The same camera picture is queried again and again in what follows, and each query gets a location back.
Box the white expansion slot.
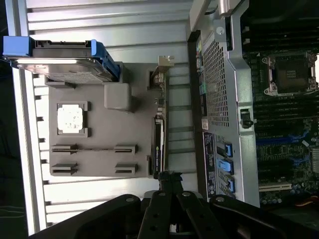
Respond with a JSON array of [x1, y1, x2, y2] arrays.
[[259, 181, 293, 193]]

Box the green motherboard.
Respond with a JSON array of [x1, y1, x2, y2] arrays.
[[240, 14, 319, 209]]

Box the blue expansion slot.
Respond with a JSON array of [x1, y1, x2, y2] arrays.
[[256, 138, 310, 148]]

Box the grey plastic parts rack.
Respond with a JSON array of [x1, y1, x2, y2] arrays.
[[44, 62, 168, 178]]

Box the silver chipset heatsink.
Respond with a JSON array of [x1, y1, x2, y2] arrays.
[[311, 146, 319, 175]]

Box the small black panel latch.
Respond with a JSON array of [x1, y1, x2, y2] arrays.
[[240, 109, 255, 129]]

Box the silver CPU chip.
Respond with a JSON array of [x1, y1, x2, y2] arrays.
[[57, 104, 86, 133]]

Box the black RAM slot bank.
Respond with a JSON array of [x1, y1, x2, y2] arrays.
[[253, 96, 319, 136], [240, 23, 319, 53]]

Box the open black PC case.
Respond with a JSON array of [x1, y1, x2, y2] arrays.
[[185, 0, 319, 212]]

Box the CPU socket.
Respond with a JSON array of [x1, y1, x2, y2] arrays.
[[261, 51, 319, 97]]

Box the hard disk with blue carrier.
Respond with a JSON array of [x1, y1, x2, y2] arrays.
[[2, 36, 116, 83]]

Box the yellow and red wires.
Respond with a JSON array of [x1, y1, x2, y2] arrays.
[[294, 195, 319, 209]]

